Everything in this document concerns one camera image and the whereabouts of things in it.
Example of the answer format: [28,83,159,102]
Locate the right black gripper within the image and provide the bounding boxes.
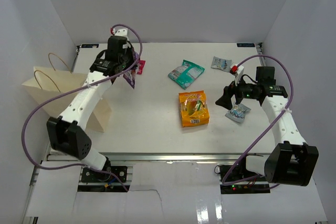
[216,73,260,110]

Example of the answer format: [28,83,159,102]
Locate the purple berry candy packet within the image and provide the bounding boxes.
[123,52,139,89]

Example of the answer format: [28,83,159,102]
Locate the orange mango candy bag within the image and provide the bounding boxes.
[178,90,209,127]

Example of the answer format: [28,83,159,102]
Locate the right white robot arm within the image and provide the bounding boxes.
[216,65,319,186]

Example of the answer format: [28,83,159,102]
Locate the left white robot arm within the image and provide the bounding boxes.
[47,35,135,182]

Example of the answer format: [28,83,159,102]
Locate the beige paper bag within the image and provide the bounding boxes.
[22,67,111,132]

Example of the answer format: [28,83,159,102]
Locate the small pink snack packet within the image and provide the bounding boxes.
[137,60,145,74]

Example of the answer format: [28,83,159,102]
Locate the grey snack packet near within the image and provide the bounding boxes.
[225,104,251,123]

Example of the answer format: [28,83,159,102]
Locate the grey snack packet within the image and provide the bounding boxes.
[211,57,232,72]
[225,104,251,123]

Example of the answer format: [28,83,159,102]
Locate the grey snack packet far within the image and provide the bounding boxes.
[211,57,232,72]

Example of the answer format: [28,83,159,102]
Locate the teal snack packet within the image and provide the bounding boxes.
[167,60,205,90]

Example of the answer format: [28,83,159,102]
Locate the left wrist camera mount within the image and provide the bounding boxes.
[110,27,128,38]

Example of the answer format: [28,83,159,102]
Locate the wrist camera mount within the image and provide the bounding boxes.
[110,27,128,38]
[230,64,244,86]

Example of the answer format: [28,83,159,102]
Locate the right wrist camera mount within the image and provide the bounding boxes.
[230,64,244,86]

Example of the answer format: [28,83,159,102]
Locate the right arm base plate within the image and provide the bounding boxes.
[214,163,271,195]

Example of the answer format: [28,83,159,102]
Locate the aluminium table rail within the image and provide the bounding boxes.
[47,152,274,162]

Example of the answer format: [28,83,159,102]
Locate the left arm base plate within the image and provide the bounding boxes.
[78,166,130,193]

